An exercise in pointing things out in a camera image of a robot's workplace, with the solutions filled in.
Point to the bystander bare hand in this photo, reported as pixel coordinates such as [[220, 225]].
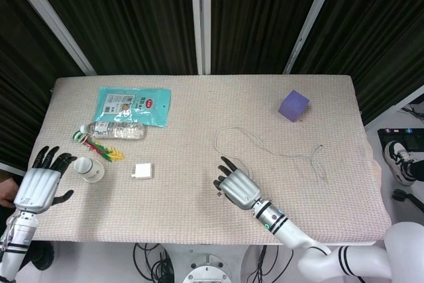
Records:
[[8, 192]]

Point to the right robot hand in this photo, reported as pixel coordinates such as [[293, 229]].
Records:
[[240, 188]]

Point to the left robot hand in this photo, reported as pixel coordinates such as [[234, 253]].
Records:
[[36, 190]]

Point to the white charger block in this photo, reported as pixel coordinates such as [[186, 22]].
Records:
[[144, 170]]

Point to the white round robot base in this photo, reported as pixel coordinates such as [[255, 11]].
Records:
[[207, 273]]

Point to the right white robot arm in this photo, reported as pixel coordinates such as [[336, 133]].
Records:
[[291, 233]]

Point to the black rounded object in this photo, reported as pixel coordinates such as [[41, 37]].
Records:
[[41, 256]]

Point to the colourful feather shuttlecock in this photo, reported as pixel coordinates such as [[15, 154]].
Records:
[[106, 154]]

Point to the beige woven table mat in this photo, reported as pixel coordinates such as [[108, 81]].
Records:
[[165, 216]]

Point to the purple cube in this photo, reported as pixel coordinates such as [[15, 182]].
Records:
[[293, 105]]

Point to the clear plastic water bottle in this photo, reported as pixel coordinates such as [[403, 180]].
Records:
[[116, 130]]

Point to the black pleated curtain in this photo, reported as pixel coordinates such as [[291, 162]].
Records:
[[116, 14], [381, 31], [20, 64], [258, 14]]

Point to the teal snack bag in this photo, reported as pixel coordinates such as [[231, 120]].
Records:
[[132, 104]]

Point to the black and white sneaker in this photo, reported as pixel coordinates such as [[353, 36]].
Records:
[[399, 158]]

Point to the black chair base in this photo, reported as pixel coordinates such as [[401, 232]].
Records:
[[402, 195]]

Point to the white frame post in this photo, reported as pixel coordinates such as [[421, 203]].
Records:
[[311, 18], [201, 14], [53, 18]]

